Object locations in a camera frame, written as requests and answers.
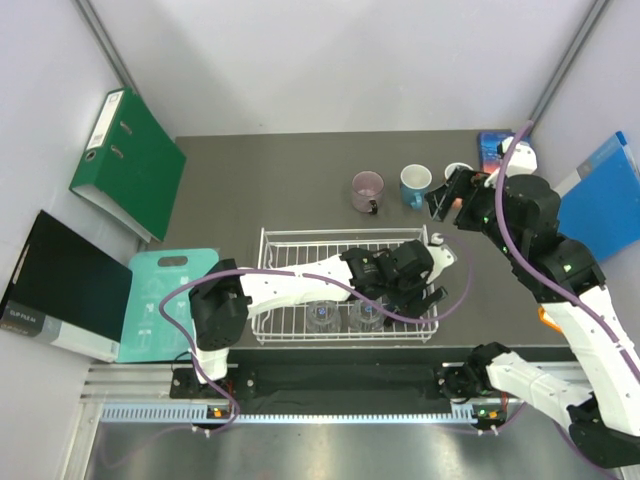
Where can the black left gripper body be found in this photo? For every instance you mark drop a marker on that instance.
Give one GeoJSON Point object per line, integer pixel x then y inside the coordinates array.
{"type": "Point", "coordinates": [400, 286]}

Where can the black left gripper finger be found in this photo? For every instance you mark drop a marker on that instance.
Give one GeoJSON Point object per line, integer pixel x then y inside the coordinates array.
{"type": "Point", "coordinates": [399, 304]}
{"type": "Point", "coordinates": [420, 305]}

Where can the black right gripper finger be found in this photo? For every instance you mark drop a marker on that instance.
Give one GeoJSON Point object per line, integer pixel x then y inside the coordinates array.
{"type": "Point", "coordinates": [455, 186]}
{"type": "Point", "coordinates": [439, 205]}

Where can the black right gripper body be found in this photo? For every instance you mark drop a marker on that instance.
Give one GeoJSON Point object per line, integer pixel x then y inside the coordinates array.
{"type": "Point", "coordinates": [479, 210]}

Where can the orange ceramic mug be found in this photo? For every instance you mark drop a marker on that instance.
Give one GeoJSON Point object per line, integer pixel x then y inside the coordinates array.
{"type": "Point", "coordinates": [449, 171]}

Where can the light blue dotted mug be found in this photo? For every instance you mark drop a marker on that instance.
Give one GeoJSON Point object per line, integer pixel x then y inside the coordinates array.
{"type": "Point", "coordinates": [415, 180]}

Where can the lilac ceramic mug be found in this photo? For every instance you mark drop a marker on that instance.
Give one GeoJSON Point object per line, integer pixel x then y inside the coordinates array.
{"type": "Point", "coordinates": [367, 192]}

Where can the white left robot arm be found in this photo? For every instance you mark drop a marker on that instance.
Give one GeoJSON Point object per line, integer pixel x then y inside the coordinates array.
{"type": "Point", "coordinates": [228, 295]}

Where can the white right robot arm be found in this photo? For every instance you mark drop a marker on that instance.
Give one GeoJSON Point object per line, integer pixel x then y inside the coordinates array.
{"type": "Point", "coordinates": [521, 220]}

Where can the Jane Eyre paperback book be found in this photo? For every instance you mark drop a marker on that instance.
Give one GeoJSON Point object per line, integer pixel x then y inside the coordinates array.
{"type": "Point", "coordinates": [487, 142]}

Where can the clear glass right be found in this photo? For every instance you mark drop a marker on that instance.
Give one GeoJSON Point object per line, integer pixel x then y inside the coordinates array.
{"type": "Point", "coordinates": [363, 318]}

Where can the clear glass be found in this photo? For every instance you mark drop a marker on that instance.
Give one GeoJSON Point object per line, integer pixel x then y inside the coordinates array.
{"type": "Point", "coordinates": [323, 317]}
{"type": "Point", "coordinates": [363, 318]}

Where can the clear glass left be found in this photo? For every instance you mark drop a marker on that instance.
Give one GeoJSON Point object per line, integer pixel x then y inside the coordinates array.
{"type": "Point", "coordinates": [323, 317]}

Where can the blue folder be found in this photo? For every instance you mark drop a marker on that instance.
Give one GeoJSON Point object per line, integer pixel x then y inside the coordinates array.
{"type": "Point", "coordinates": [600, 199]}

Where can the teal cutting board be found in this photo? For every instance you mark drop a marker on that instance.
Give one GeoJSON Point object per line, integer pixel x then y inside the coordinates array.
{"type": "Point", "coordinates": [146, 335]}

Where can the green lever arch binder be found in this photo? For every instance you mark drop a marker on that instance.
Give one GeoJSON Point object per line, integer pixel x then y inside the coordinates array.
{"type": "Point", "coordinates": [131, 169]}

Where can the black clip file folder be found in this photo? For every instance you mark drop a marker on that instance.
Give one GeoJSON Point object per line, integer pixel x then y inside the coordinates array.
{"type": "Point", "coordinates": [66, 292]}

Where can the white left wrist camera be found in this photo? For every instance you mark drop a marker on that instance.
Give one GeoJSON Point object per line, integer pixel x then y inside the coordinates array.
{"type": "Point", "coordinates": [442, 255]}

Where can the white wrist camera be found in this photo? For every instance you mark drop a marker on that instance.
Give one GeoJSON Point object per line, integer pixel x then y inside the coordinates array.
{"type": "Point", "coordinates": [442, 255]}
{"type": "Point", "coordinates": [522, 161]}

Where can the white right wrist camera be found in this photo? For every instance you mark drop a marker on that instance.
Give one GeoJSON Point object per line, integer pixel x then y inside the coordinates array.
{"type": "Point", "coordinates": [522, 161]}

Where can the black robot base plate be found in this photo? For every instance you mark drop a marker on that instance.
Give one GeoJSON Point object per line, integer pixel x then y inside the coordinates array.
{"type": "Point", "coordinates": [344, 380]}

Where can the white wire dish rack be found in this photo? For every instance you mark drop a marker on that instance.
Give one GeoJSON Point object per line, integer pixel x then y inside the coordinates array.
{"type": "Point", "coordinates": [286, 327]}

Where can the white slotted cable duct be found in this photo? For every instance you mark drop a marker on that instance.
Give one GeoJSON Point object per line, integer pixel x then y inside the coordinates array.
{"type": "Point", "coordinates": [210, 414]}

